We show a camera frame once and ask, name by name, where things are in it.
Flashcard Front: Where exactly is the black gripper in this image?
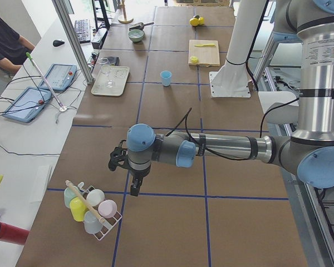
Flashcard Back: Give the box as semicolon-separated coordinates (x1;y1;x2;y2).
108;140;151;196

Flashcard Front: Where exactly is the pink cup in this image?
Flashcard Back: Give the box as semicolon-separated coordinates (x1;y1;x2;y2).
98;200;117;219

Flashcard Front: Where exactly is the white cup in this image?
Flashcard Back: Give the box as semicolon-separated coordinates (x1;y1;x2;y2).
86;189;105;207

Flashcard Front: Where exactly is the white cup rack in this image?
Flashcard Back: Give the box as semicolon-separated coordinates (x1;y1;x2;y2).
63;180;122;240

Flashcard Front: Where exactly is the yellow cup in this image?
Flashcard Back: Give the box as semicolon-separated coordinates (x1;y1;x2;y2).
69;197;88;222

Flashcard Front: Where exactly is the light blue cup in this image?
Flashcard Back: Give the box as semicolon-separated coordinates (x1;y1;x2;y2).
160;71;172;87

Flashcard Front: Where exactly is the remaining lemon slices stack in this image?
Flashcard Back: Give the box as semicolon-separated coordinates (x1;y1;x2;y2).
190;56;199;63

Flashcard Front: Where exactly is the whole yellow lemon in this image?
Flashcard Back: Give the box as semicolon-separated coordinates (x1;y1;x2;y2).
189;17;199;27
198;17;204;26

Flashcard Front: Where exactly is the wooden stick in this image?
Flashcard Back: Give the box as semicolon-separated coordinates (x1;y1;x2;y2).
65;180;105;224

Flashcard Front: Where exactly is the green tipped metal rod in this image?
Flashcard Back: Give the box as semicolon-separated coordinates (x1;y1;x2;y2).
26;52;68;112

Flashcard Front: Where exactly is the cream bear tray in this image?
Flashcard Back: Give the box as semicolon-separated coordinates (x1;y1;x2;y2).
91;65;130;97

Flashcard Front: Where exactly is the clear wine glass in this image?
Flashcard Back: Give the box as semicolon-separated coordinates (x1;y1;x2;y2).
99;57;115;87

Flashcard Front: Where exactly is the far blue teach pendant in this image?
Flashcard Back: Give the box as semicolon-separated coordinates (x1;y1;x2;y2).
45;63;77;92

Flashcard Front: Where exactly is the blue teach pendant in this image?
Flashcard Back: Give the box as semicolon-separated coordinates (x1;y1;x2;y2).
45;63;77;92
3;87;52;123

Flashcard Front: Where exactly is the near blue teach pendant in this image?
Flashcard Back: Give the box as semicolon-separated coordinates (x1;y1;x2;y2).
3;87;52;123

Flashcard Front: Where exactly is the red cylinder bottle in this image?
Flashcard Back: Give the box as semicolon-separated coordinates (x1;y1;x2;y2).
0;222;30;245

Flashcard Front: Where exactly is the wooden cutting board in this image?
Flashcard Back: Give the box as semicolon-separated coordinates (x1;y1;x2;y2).
188;39;220;67

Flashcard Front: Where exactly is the green bowl of ice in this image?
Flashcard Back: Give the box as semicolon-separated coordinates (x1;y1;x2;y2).
128;29;145;43

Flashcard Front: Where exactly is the yellow plastic knife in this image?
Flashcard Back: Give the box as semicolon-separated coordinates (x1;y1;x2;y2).
194;43;216;47

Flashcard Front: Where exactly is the steel ice scoop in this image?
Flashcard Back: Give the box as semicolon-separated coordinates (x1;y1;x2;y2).
129;22;154;31

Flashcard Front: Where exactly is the black computer mouse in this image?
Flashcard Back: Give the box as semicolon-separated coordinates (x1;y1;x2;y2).
52;39;65;47

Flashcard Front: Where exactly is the wooden mug tree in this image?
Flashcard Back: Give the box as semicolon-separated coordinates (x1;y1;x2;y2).
118;0;134;24

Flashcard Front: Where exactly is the black keyboard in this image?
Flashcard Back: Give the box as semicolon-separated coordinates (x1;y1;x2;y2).
74;19;91;43

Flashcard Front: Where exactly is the person in black shirt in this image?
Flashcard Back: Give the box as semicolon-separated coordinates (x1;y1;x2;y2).
0;17;35;74

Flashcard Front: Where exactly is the aluminium frame post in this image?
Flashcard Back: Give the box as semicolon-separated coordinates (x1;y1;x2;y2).
52;0;94;85

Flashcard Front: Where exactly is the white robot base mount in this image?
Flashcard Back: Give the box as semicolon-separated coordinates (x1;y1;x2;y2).
209;0;268;98

